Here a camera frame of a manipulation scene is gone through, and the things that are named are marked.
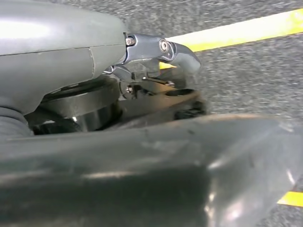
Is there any yellow floor tape square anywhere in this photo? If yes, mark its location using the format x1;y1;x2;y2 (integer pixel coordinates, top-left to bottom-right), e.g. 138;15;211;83
159;8;303;208

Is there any black robot lower body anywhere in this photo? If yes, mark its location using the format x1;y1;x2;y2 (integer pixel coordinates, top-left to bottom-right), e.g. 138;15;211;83
25;67;208;136

